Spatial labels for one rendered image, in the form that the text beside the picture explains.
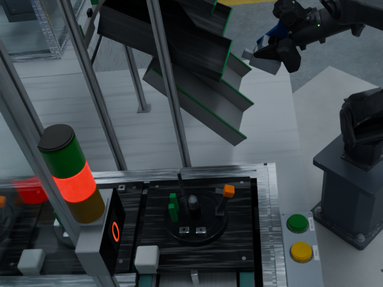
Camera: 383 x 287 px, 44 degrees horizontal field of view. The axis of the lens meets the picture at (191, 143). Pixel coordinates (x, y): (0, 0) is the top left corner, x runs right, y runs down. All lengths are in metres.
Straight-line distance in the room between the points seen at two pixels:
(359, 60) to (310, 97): 1.69
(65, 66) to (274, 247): 1.13
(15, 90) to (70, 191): 0.16
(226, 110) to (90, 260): 0.61
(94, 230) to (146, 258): 0.27
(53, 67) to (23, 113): 1.26
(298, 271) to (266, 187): 0.23
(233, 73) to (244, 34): 2.10
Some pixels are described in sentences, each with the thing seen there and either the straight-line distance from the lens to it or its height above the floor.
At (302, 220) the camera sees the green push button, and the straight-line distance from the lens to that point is 1.03.
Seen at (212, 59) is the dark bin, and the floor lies 1.20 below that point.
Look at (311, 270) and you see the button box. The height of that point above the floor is 0.96.
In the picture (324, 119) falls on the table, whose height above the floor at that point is 0.86.
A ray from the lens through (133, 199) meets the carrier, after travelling 1.11.
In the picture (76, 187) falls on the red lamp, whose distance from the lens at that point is 0.66.
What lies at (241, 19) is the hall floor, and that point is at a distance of 3.61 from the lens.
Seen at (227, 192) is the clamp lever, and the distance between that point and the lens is 0.95.
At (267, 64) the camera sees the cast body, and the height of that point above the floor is 1.20.
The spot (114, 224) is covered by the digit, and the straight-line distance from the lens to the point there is 0.76.
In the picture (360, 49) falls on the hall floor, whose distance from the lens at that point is 3.25.
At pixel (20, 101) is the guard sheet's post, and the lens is 0.59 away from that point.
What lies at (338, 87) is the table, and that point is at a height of 0.86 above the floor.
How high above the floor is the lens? 1.80
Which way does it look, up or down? 44 degrees down
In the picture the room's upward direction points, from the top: 11 degrees counter-clockwise
